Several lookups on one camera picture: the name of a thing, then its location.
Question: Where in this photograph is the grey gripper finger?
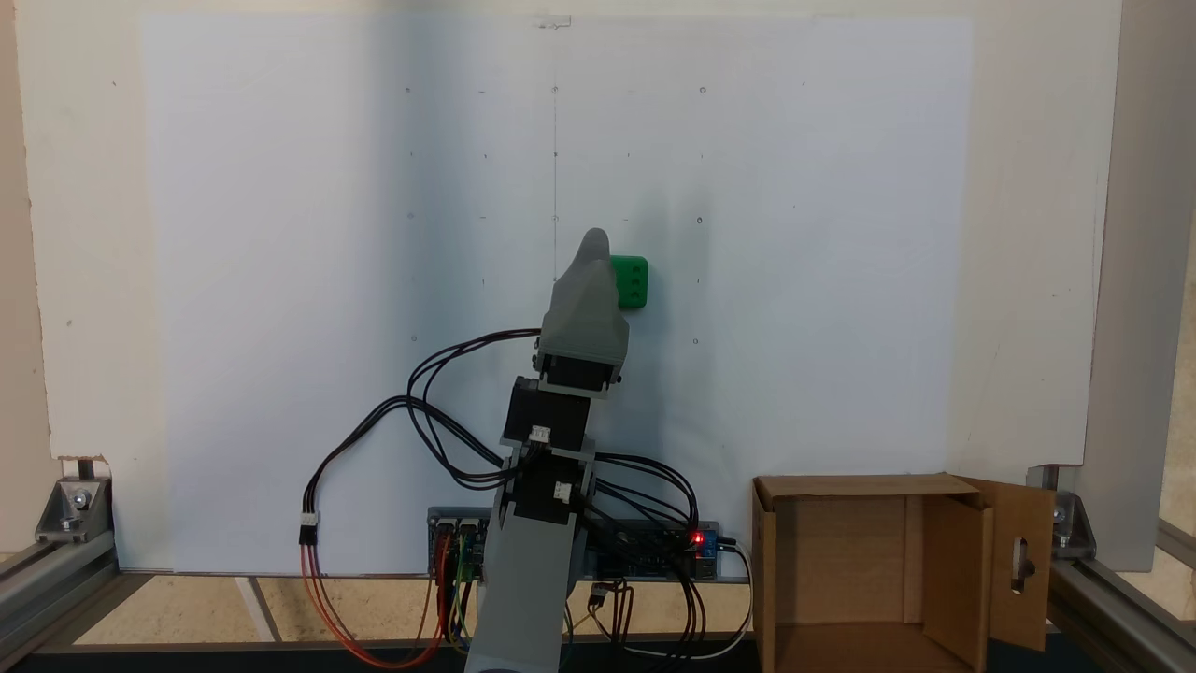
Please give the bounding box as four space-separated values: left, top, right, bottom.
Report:
544 229 622 314

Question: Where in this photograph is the green die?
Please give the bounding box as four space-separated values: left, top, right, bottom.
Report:
609 255 649 312

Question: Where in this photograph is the circuit board with blue part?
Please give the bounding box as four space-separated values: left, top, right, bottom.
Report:
584 522 722 582

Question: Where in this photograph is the black white power lead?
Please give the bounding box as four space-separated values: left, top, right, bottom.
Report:
617 540 754 661

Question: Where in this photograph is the brown cardboard box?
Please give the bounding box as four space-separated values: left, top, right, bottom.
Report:
752 473 1057 673

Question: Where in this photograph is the black servo cable loop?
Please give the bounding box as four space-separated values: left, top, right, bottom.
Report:
406 327 545 492

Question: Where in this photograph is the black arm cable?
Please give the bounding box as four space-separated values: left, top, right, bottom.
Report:
589 453 702 655

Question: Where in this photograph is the circuit board with jumper wires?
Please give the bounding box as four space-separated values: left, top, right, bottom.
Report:
428 508 491 580

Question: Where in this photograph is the green jumper wire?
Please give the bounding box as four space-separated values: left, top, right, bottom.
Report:
448 533 470 651

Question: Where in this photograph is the black extension cable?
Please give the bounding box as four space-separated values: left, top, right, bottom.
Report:
301 397 524 548

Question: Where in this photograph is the orange three-wire cable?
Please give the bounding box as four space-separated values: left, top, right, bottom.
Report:
301 537 451 669

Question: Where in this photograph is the metal corner bracket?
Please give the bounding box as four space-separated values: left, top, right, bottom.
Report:
36 475 113 545
1028 465 1096 562

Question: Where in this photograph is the aluminium frame post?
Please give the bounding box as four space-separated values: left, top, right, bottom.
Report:
1084 0 1196 573

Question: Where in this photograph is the aluminium frame rail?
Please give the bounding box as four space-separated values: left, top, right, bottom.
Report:
1046 519 1196 673
0 537 118 666

